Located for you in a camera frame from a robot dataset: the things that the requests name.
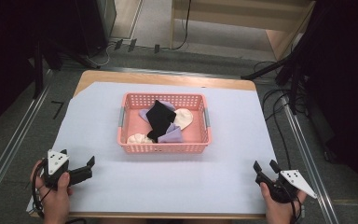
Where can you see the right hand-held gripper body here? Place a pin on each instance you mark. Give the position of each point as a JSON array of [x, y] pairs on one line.
[[295, 180]]

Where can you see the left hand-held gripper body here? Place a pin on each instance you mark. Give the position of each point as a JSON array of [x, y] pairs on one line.
[[56, 161]]

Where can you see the person's left hand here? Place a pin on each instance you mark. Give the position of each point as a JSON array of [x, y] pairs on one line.
[[56, 200]]

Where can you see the person's right hand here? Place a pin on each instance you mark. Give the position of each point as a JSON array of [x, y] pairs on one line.
[[279, 213]]

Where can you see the cream sock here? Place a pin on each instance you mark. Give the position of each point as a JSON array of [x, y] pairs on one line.
[[138, 139], [184, 118]]

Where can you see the pale lavender table sheet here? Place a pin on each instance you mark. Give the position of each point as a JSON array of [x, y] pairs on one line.
[[230, 130]]

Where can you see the pink plastic basket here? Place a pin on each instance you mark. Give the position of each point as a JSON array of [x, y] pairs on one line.
[[136, 124]]

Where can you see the black sock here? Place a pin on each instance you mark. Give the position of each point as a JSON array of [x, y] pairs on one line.
[[159, 119]]

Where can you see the black metal stand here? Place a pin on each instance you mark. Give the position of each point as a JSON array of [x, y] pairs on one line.
[[292, 71], [38, 71]]

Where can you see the black curtain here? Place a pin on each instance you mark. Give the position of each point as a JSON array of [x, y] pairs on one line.
[[348, 77], [3, 56]]

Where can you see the dark cabinet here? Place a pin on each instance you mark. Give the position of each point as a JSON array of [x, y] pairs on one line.
[[96, 21]]

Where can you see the light wooden shelf unit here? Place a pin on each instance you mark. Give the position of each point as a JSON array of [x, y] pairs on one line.
[[245, 18]]

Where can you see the aluminium floor rail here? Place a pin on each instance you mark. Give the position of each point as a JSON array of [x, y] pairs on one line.
[[12, 149], [310, 168]]

